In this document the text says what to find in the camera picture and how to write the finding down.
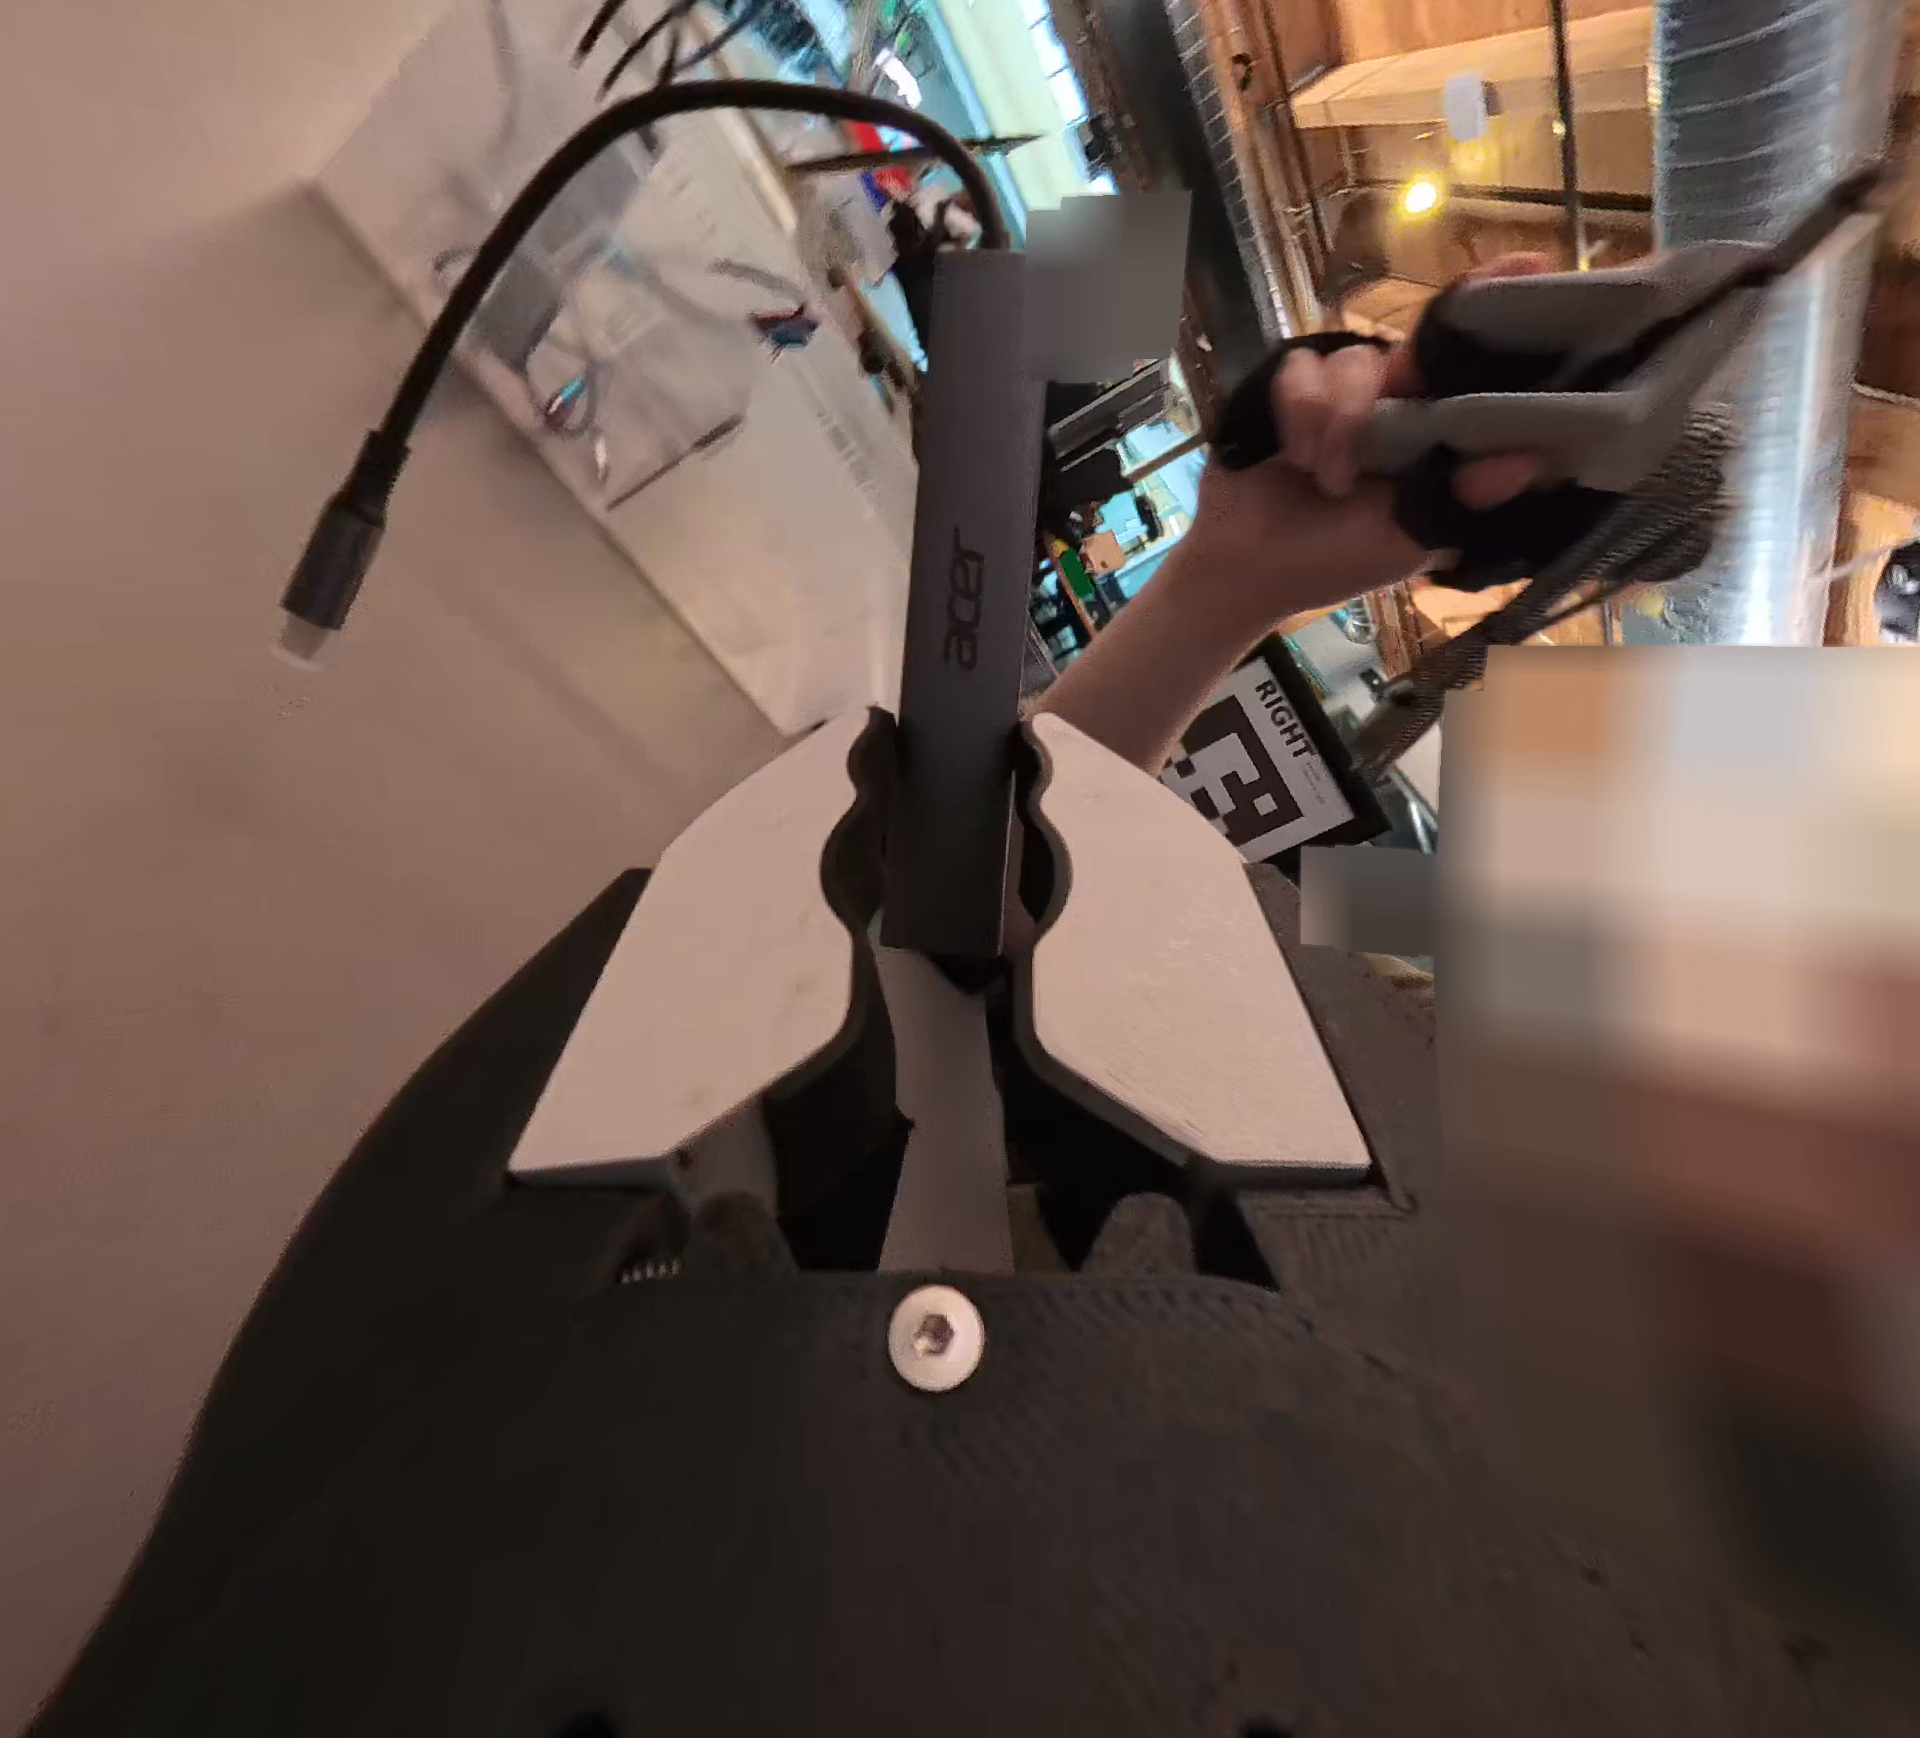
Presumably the black and white braided cable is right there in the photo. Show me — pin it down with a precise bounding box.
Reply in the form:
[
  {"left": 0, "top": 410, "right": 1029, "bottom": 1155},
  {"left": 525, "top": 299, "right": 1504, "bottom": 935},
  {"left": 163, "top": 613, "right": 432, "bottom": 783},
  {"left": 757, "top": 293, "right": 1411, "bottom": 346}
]
[{"left": 1407, "top": 410, "right": 1729, "bottom": 718}]

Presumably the large silver air duct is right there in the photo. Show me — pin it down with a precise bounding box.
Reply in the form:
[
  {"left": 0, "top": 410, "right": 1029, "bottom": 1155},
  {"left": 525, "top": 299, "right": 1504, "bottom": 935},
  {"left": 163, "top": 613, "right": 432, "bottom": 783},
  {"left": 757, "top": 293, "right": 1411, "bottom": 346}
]
[{"left": 1573, "top": 0, "right": 1920, "bottom": 646}]

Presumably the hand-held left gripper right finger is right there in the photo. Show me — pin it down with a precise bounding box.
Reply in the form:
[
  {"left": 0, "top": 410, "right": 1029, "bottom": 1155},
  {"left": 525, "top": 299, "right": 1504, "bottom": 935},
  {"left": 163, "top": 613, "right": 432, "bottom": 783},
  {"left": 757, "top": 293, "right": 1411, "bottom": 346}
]
[{"left": 1013, "top": 715, "right": 1381, "bottom": 1182}]

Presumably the black hub cable with plug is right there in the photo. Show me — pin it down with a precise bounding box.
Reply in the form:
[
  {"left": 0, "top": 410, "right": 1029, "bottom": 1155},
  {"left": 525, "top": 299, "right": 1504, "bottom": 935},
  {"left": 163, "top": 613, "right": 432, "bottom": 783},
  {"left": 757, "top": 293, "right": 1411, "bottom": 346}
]
[{"left": 275, "top": 81, "right": 1013, "bottom": 667}]

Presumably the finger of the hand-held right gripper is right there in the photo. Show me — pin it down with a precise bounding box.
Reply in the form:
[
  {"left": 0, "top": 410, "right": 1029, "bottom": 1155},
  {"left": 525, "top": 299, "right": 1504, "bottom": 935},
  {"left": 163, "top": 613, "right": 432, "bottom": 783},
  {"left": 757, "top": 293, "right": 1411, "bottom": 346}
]
[
  {"left": 1481, "top": 168, "right": 1895, "bottom": 410},
  {"left": 1624, "top": 272, "right": 1801, "bottom": 499}
]

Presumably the person's right forearm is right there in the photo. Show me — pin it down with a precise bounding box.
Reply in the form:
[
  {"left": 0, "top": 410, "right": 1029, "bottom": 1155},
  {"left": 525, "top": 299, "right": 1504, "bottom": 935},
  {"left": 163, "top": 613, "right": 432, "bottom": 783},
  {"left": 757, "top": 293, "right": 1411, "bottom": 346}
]
[{"left": 1034, "top": 499, "right": 1446, "bottom": 783}]

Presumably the narrow silver round duct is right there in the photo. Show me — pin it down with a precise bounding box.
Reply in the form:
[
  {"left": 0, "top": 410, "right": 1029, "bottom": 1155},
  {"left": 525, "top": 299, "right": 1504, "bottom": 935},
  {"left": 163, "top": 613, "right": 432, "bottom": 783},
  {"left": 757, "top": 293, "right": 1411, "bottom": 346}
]
[{"left": 1099, "top": 0, "right": 1298, "bottom": 350}]

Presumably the clear plastic box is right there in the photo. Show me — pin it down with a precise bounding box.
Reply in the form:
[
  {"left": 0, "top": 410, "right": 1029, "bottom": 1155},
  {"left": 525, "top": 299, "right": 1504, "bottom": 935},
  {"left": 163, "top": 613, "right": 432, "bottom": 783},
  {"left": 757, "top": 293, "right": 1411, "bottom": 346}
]
[{"left": 432, "top": 122, "right": 761, "bottom": 519}]

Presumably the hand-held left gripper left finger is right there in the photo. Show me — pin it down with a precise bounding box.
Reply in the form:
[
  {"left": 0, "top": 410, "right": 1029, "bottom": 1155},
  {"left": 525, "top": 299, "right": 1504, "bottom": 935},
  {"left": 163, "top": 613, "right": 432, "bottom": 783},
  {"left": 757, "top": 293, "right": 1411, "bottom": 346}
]
[{"left": 507, "top": 705, "right": 898, "bottom": 1190}]

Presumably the person's right hand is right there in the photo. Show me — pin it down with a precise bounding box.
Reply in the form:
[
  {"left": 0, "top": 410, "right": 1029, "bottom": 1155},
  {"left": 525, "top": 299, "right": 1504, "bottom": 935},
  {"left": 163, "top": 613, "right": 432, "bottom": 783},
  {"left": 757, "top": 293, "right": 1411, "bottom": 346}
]
[{"left": 1210, "top": 251, "right": 1552, "bottom": 591}]

